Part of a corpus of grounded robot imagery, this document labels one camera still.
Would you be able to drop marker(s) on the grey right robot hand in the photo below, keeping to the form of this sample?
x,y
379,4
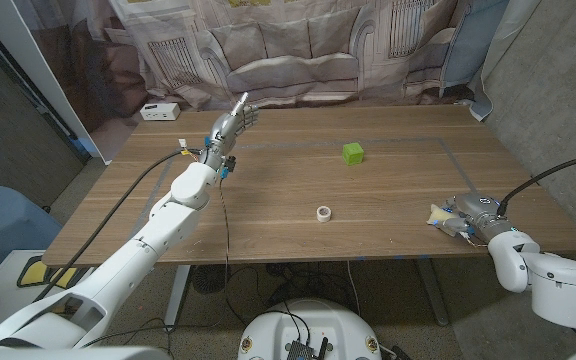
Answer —
x,y
480,215

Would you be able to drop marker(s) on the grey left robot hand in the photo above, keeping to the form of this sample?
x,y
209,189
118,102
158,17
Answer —
x,y
224,132

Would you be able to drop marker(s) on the pale yellow sponge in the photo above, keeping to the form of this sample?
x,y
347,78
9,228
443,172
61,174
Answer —
x,y
437,215

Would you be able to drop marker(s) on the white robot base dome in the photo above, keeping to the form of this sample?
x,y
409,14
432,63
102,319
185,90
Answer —
x,y
308,325

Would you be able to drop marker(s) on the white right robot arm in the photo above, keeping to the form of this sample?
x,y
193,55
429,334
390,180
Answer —
x,y
558,285

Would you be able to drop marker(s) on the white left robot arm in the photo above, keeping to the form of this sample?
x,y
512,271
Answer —
x,y
138,250

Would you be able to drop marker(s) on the white tape roll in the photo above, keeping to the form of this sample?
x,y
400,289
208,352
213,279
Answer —
x,y
324,214

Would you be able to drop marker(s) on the green cube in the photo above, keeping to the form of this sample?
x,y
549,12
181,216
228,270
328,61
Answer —
x,y
353,154

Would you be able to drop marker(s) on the white power strip box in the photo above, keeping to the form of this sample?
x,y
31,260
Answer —
x,y
160,111

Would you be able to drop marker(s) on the grey table leg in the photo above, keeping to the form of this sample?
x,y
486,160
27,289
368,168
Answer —
x,y
432,295

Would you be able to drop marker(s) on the printed sofa backdrop cloth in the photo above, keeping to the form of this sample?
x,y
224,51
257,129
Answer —
x,y
288,55

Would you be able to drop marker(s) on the black round floor fan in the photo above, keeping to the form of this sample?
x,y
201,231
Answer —
x,y
208,279

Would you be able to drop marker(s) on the pale grey hanging cloth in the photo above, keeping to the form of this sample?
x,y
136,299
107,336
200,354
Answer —
x,y
498,50

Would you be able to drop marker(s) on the white table leg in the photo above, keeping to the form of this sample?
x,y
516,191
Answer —
x,y
177,295

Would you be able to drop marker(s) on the white leaning panel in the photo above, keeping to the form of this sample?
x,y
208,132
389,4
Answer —
x,y
33,65

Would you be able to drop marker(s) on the white floor base yellow pad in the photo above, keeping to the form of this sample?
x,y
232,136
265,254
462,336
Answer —
x,y
3,280

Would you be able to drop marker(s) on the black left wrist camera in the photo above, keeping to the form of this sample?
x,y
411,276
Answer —
x,y
229,164

